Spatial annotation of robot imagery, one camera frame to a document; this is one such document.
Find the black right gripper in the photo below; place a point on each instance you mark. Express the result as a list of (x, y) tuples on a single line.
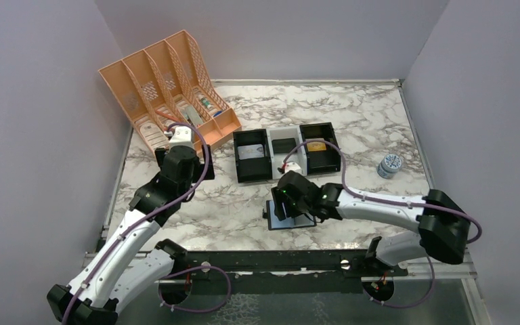
[(279, 208)]

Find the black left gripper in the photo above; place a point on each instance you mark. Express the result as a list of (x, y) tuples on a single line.
[(199, 171)]

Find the black leather card holder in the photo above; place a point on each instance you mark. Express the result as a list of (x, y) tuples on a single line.
[(273, 223)]

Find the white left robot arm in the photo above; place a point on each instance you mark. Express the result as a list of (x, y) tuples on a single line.
[(109, 283)]

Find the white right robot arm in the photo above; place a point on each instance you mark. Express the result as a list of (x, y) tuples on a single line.
[(434, 225)]

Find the white patterned card stack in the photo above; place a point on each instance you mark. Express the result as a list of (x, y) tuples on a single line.
[(153, 135)]

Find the white middle card bin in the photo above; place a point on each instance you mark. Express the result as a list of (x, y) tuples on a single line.
[(299, 156)]

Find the black left card bin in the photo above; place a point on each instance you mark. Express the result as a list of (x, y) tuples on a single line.
[(252, 170)]

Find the black card bin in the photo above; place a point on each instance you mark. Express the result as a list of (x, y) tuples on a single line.
[(321, 158), (252, 170)]

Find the black right card bin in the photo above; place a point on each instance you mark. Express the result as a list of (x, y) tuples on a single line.
[(321, 158)]

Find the black credit card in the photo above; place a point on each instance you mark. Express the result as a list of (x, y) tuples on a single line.
[(283, 146)]

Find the silver credit card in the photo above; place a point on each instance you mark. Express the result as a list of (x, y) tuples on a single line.
[(251, 151)]

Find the gold credit card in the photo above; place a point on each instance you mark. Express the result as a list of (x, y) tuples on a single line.
[(317, 145)]

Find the grey flat eraser block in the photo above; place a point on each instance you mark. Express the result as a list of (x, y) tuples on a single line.
[(193, 116)]

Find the red pen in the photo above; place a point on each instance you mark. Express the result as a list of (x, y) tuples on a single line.
[(167, 116)]

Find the green white battery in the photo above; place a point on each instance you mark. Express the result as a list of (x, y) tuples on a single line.
[(207, 104)]

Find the peach plastic file organizer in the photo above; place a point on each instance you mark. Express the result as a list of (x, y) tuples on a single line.
[(168, 76)]

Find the small blue white jar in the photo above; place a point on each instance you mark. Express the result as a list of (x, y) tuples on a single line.
[(389, 166)]

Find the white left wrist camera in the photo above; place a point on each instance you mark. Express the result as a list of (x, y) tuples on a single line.
[(182, 136)]

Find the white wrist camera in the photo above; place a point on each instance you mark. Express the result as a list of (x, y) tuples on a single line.
[(182, 136), (290, 166)]

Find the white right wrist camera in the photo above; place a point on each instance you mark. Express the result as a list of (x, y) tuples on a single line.
[(290, 166)]

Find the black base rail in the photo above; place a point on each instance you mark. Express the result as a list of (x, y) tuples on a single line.
[(274, 272)]

